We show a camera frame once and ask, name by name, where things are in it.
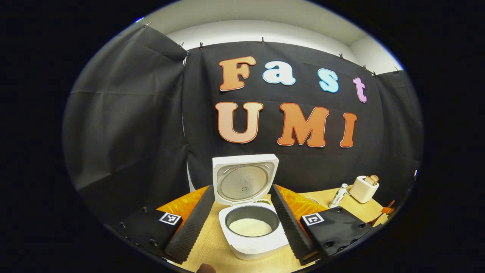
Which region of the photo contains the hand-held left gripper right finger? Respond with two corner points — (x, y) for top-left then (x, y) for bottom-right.
(270, 184), (375, 266)

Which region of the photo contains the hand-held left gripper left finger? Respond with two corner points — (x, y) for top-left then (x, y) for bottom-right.
(110, 185), (216, 265)

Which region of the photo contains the white rice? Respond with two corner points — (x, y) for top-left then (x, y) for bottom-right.
(229, 218), (273, 237)

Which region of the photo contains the white rice cooker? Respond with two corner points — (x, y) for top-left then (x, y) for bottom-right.
(212, 154), (290, 260)

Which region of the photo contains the white toaster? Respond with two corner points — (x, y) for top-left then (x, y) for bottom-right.
(349, 175), (379, 204)

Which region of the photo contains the white plastic bottle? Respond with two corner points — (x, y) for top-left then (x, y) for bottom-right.
(329, 184), (348, 209)

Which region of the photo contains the black backdrop cloth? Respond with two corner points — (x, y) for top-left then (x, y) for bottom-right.
(63, 25), (424, 228)

